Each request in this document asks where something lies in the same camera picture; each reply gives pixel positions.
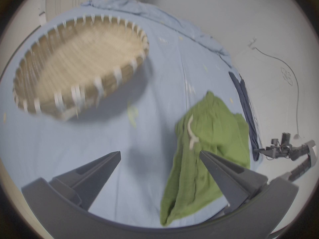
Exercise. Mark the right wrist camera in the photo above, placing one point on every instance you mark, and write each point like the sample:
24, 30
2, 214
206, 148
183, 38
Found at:
274, 142

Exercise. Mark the dark blue garment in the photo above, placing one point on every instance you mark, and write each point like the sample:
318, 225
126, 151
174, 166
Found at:
248, 108

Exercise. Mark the white wardrobe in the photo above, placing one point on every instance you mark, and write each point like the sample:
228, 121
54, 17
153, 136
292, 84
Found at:
74, 1

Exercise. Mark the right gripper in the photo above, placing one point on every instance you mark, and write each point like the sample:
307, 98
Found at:
273, 152

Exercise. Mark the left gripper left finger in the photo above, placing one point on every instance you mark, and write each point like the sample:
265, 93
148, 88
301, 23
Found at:
87, 180

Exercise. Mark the bed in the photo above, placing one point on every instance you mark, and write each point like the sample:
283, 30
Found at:
154, 146

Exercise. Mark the round woven basket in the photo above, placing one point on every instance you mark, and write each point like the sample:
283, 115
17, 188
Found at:
82, 58

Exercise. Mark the green shorts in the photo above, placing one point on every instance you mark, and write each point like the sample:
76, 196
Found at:
211, 123

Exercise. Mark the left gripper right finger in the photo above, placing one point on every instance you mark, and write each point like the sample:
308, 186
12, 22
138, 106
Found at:
234, 183

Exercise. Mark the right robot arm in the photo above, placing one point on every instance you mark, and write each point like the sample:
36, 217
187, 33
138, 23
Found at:
310, 153

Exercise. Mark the pale blue quilt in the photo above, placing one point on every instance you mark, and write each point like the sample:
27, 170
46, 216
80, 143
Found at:
159, 14

